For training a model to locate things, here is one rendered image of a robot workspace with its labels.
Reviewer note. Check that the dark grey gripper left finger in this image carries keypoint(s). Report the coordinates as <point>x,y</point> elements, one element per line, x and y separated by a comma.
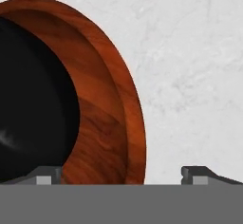
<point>47,174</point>

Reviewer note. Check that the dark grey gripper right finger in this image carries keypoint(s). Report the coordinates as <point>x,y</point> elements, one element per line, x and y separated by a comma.
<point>197,174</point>

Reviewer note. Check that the brown wooden bowl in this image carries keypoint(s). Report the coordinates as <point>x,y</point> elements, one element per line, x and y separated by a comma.
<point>104,107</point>

